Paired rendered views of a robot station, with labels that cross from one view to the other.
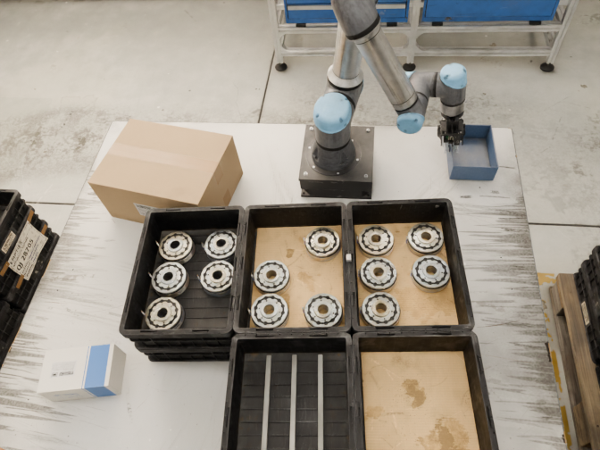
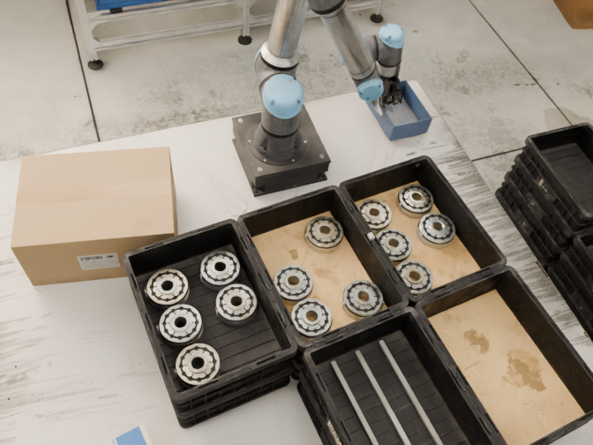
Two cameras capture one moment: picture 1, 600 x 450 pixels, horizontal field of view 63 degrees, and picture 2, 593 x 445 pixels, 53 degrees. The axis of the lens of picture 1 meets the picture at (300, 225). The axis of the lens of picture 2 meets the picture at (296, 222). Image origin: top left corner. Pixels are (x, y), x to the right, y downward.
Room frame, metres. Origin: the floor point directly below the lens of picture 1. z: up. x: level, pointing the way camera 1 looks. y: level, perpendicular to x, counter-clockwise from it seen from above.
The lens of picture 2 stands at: (0.11, 0.60, 2.19)
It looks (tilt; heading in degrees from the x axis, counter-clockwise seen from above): 55 degrees down; 320
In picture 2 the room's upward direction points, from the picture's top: 8 degrees clockwise
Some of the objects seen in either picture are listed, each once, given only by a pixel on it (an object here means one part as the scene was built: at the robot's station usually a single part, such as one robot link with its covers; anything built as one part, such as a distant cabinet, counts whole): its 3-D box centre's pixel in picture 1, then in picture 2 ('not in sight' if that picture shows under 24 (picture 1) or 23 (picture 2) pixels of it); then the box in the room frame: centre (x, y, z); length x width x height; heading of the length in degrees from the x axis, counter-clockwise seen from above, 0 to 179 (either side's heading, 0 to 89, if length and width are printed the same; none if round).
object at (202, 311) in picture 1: (191, 276); (207, 312); (0.71, 0.33, 0.87); 0.40 x 0.30 x 0.11; 172
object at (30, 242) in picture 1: (28, 250); not in sight; (1.23, 1.16, 0.41); 0.31 x 0.02 x 0.16; 166
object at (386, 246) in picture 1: (376, 239); (373, 214); (0.74, -0.21, 0.86); 0.10 x 0.10 x 0.01
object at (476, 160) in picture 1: (470, 151); (398, 109); (1.11, -0.64, 0.75); 0.20 x 0.15 x 0.07; 168
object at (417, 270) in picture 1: (430, 271); (437, 227); (0.61, -0.34, 0.86); 0.10 x 0.10 x 0.01
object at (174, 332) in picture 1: (187, 267); (206, 302); (0.71, 0.33, 0.92); 0.40 x 0.30 x 0.02; 172
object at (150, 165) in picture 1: (170, 177); (102, 214); (1.16, 0.42, 0.80); 0.40 x 0.30 x 0.20; 66
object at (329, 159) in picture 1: (333, 145); (279, 131); (1.14, -0.15, 0.85); 0.15 x 0.15 x 0.10
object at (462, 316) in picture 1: (403, 270); (415, 234); (0.62, -0.26, 0.87); 0.40 x 0.30 x 0.11; 172
